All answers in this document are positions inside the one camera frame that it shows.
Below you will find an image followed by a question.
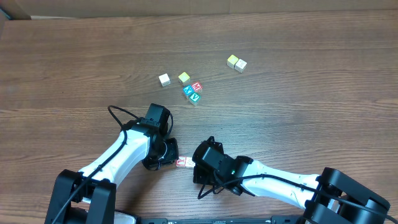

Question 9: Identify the plain cream wooden block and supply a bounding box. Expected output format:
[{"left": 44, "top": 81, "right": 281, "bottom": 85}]
[{"left": 185, "top": 157, "right": 195, "bottom": 169}]

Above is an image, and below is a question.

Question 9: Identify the red Y wooden block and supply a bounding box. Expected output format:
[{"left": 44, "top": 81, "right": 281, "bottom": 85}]
[{"left": 175, "top": 156, "right": 187, "bottom": 167}]

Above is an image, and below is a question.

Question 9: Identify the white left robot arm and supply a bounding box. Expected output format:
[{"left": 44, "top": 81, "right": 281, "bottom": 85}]
[{"left": 45, "top": 126, "right": 178, "bottom": 223}]

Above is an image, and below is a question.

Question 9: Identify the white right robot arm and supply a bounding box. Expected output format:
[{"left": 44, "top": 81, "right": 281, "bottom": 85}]
[{"left": 193, "top": 154, "right": 397, "bottom": 223}]

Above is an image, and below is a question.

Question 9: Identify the green V wooden block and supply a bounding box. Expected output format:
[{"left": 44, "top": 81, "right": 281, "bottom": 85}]
[{"left": 188, "top": 93, "right": 201, "bottom": 106}]

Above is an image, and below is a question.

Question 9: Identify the blue X wooden block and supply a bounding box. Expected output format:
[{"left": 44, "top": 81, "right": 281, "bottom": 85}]
[{"left": 183, "top": 85, "right": 195, "bottom": 98}]

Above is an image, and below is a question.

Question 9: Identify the white picture wooden block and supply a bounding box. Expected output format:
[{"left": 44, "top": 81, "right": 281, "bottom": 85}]
[{"left": 159, "top": 73, "right": 171, "bottom": 86}]

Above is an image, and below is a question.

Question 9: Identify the red M wooden block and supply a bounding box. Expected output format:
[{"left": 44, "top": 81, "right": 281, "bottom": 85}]
[{"left": 191, "top": 82, "right": 203, "bottom": 93}]

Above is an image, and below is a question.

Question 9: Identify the yellow top wooden block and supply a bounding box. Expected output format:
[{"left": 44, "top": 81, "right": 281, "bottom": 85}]
[{"left": 226, "top": 54, "right": 239, "bottom": 69}]

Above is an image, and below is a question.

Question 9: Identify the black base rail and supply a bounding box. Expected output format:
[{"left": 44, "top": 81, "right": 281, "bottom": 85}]
[{"left": 114, "top": 210, "right": 305, "bottom": 224}]

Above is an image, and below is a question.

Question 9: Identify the yellow ring wooden block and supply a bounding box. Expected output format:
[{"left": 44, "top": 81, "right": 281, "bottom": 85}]
[{"left": 234, "top": 59, "right": 247, "bottom": 73}]

